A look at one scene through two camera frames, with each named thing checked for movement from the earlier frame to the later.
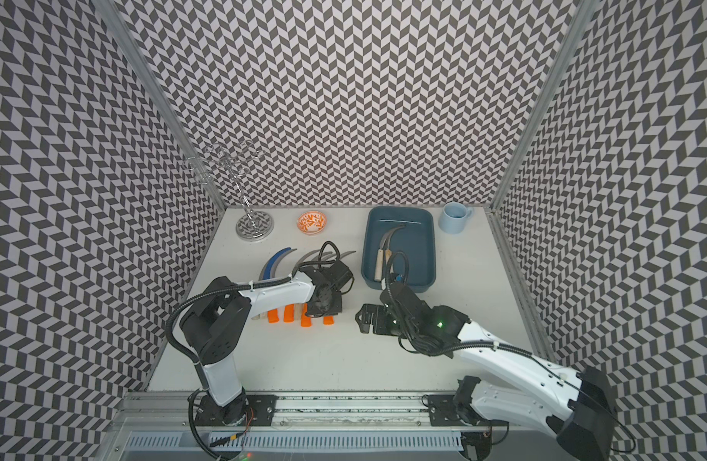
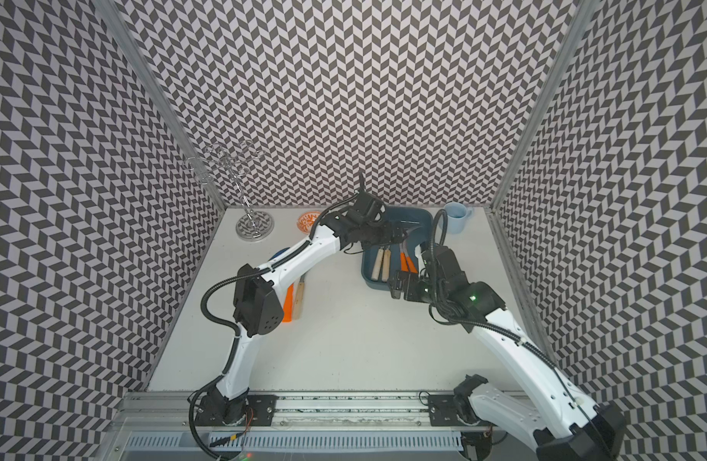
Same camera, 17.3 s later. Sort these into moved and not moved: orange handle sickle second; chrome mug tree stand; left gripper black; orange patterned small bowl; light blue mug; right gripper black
Moved: left gripper black; right gripper black
Not moved: orange handle sickle second; orange patterned small bowl; chrome mug tree stand; light blue mug
